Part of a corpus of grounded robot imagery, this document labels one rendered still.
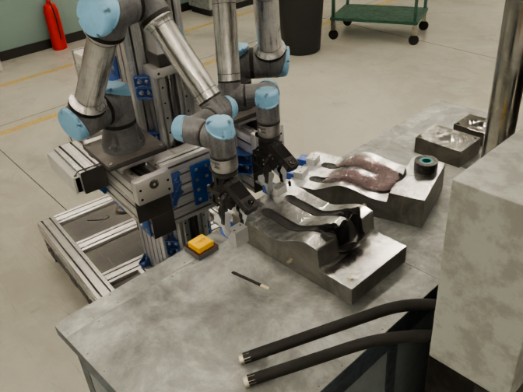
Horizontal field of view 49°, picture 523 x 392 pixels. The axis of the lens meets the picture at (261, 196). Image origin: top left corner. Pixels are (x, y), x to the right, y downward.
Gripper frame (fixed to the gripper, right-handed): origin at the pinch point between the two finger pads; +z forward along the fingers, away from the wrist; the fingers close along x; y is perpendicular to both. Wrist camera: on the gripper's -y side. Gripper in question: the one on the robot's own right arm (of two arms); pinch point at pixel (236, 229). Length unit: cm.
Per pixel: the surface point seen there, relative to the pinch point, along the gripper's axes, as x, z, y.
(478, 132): -117, 9, -14
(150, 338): 36.4, 15.0, -3.7
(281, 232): -13.8, 6.7, -4.8
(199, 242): 2.9, 11.3, 16.1
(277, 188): -27.7, 3.3, 10.6
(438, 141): -98, 8, -8
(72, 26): -206, 80, 525
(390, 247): -32.2, 8.9, -32.5
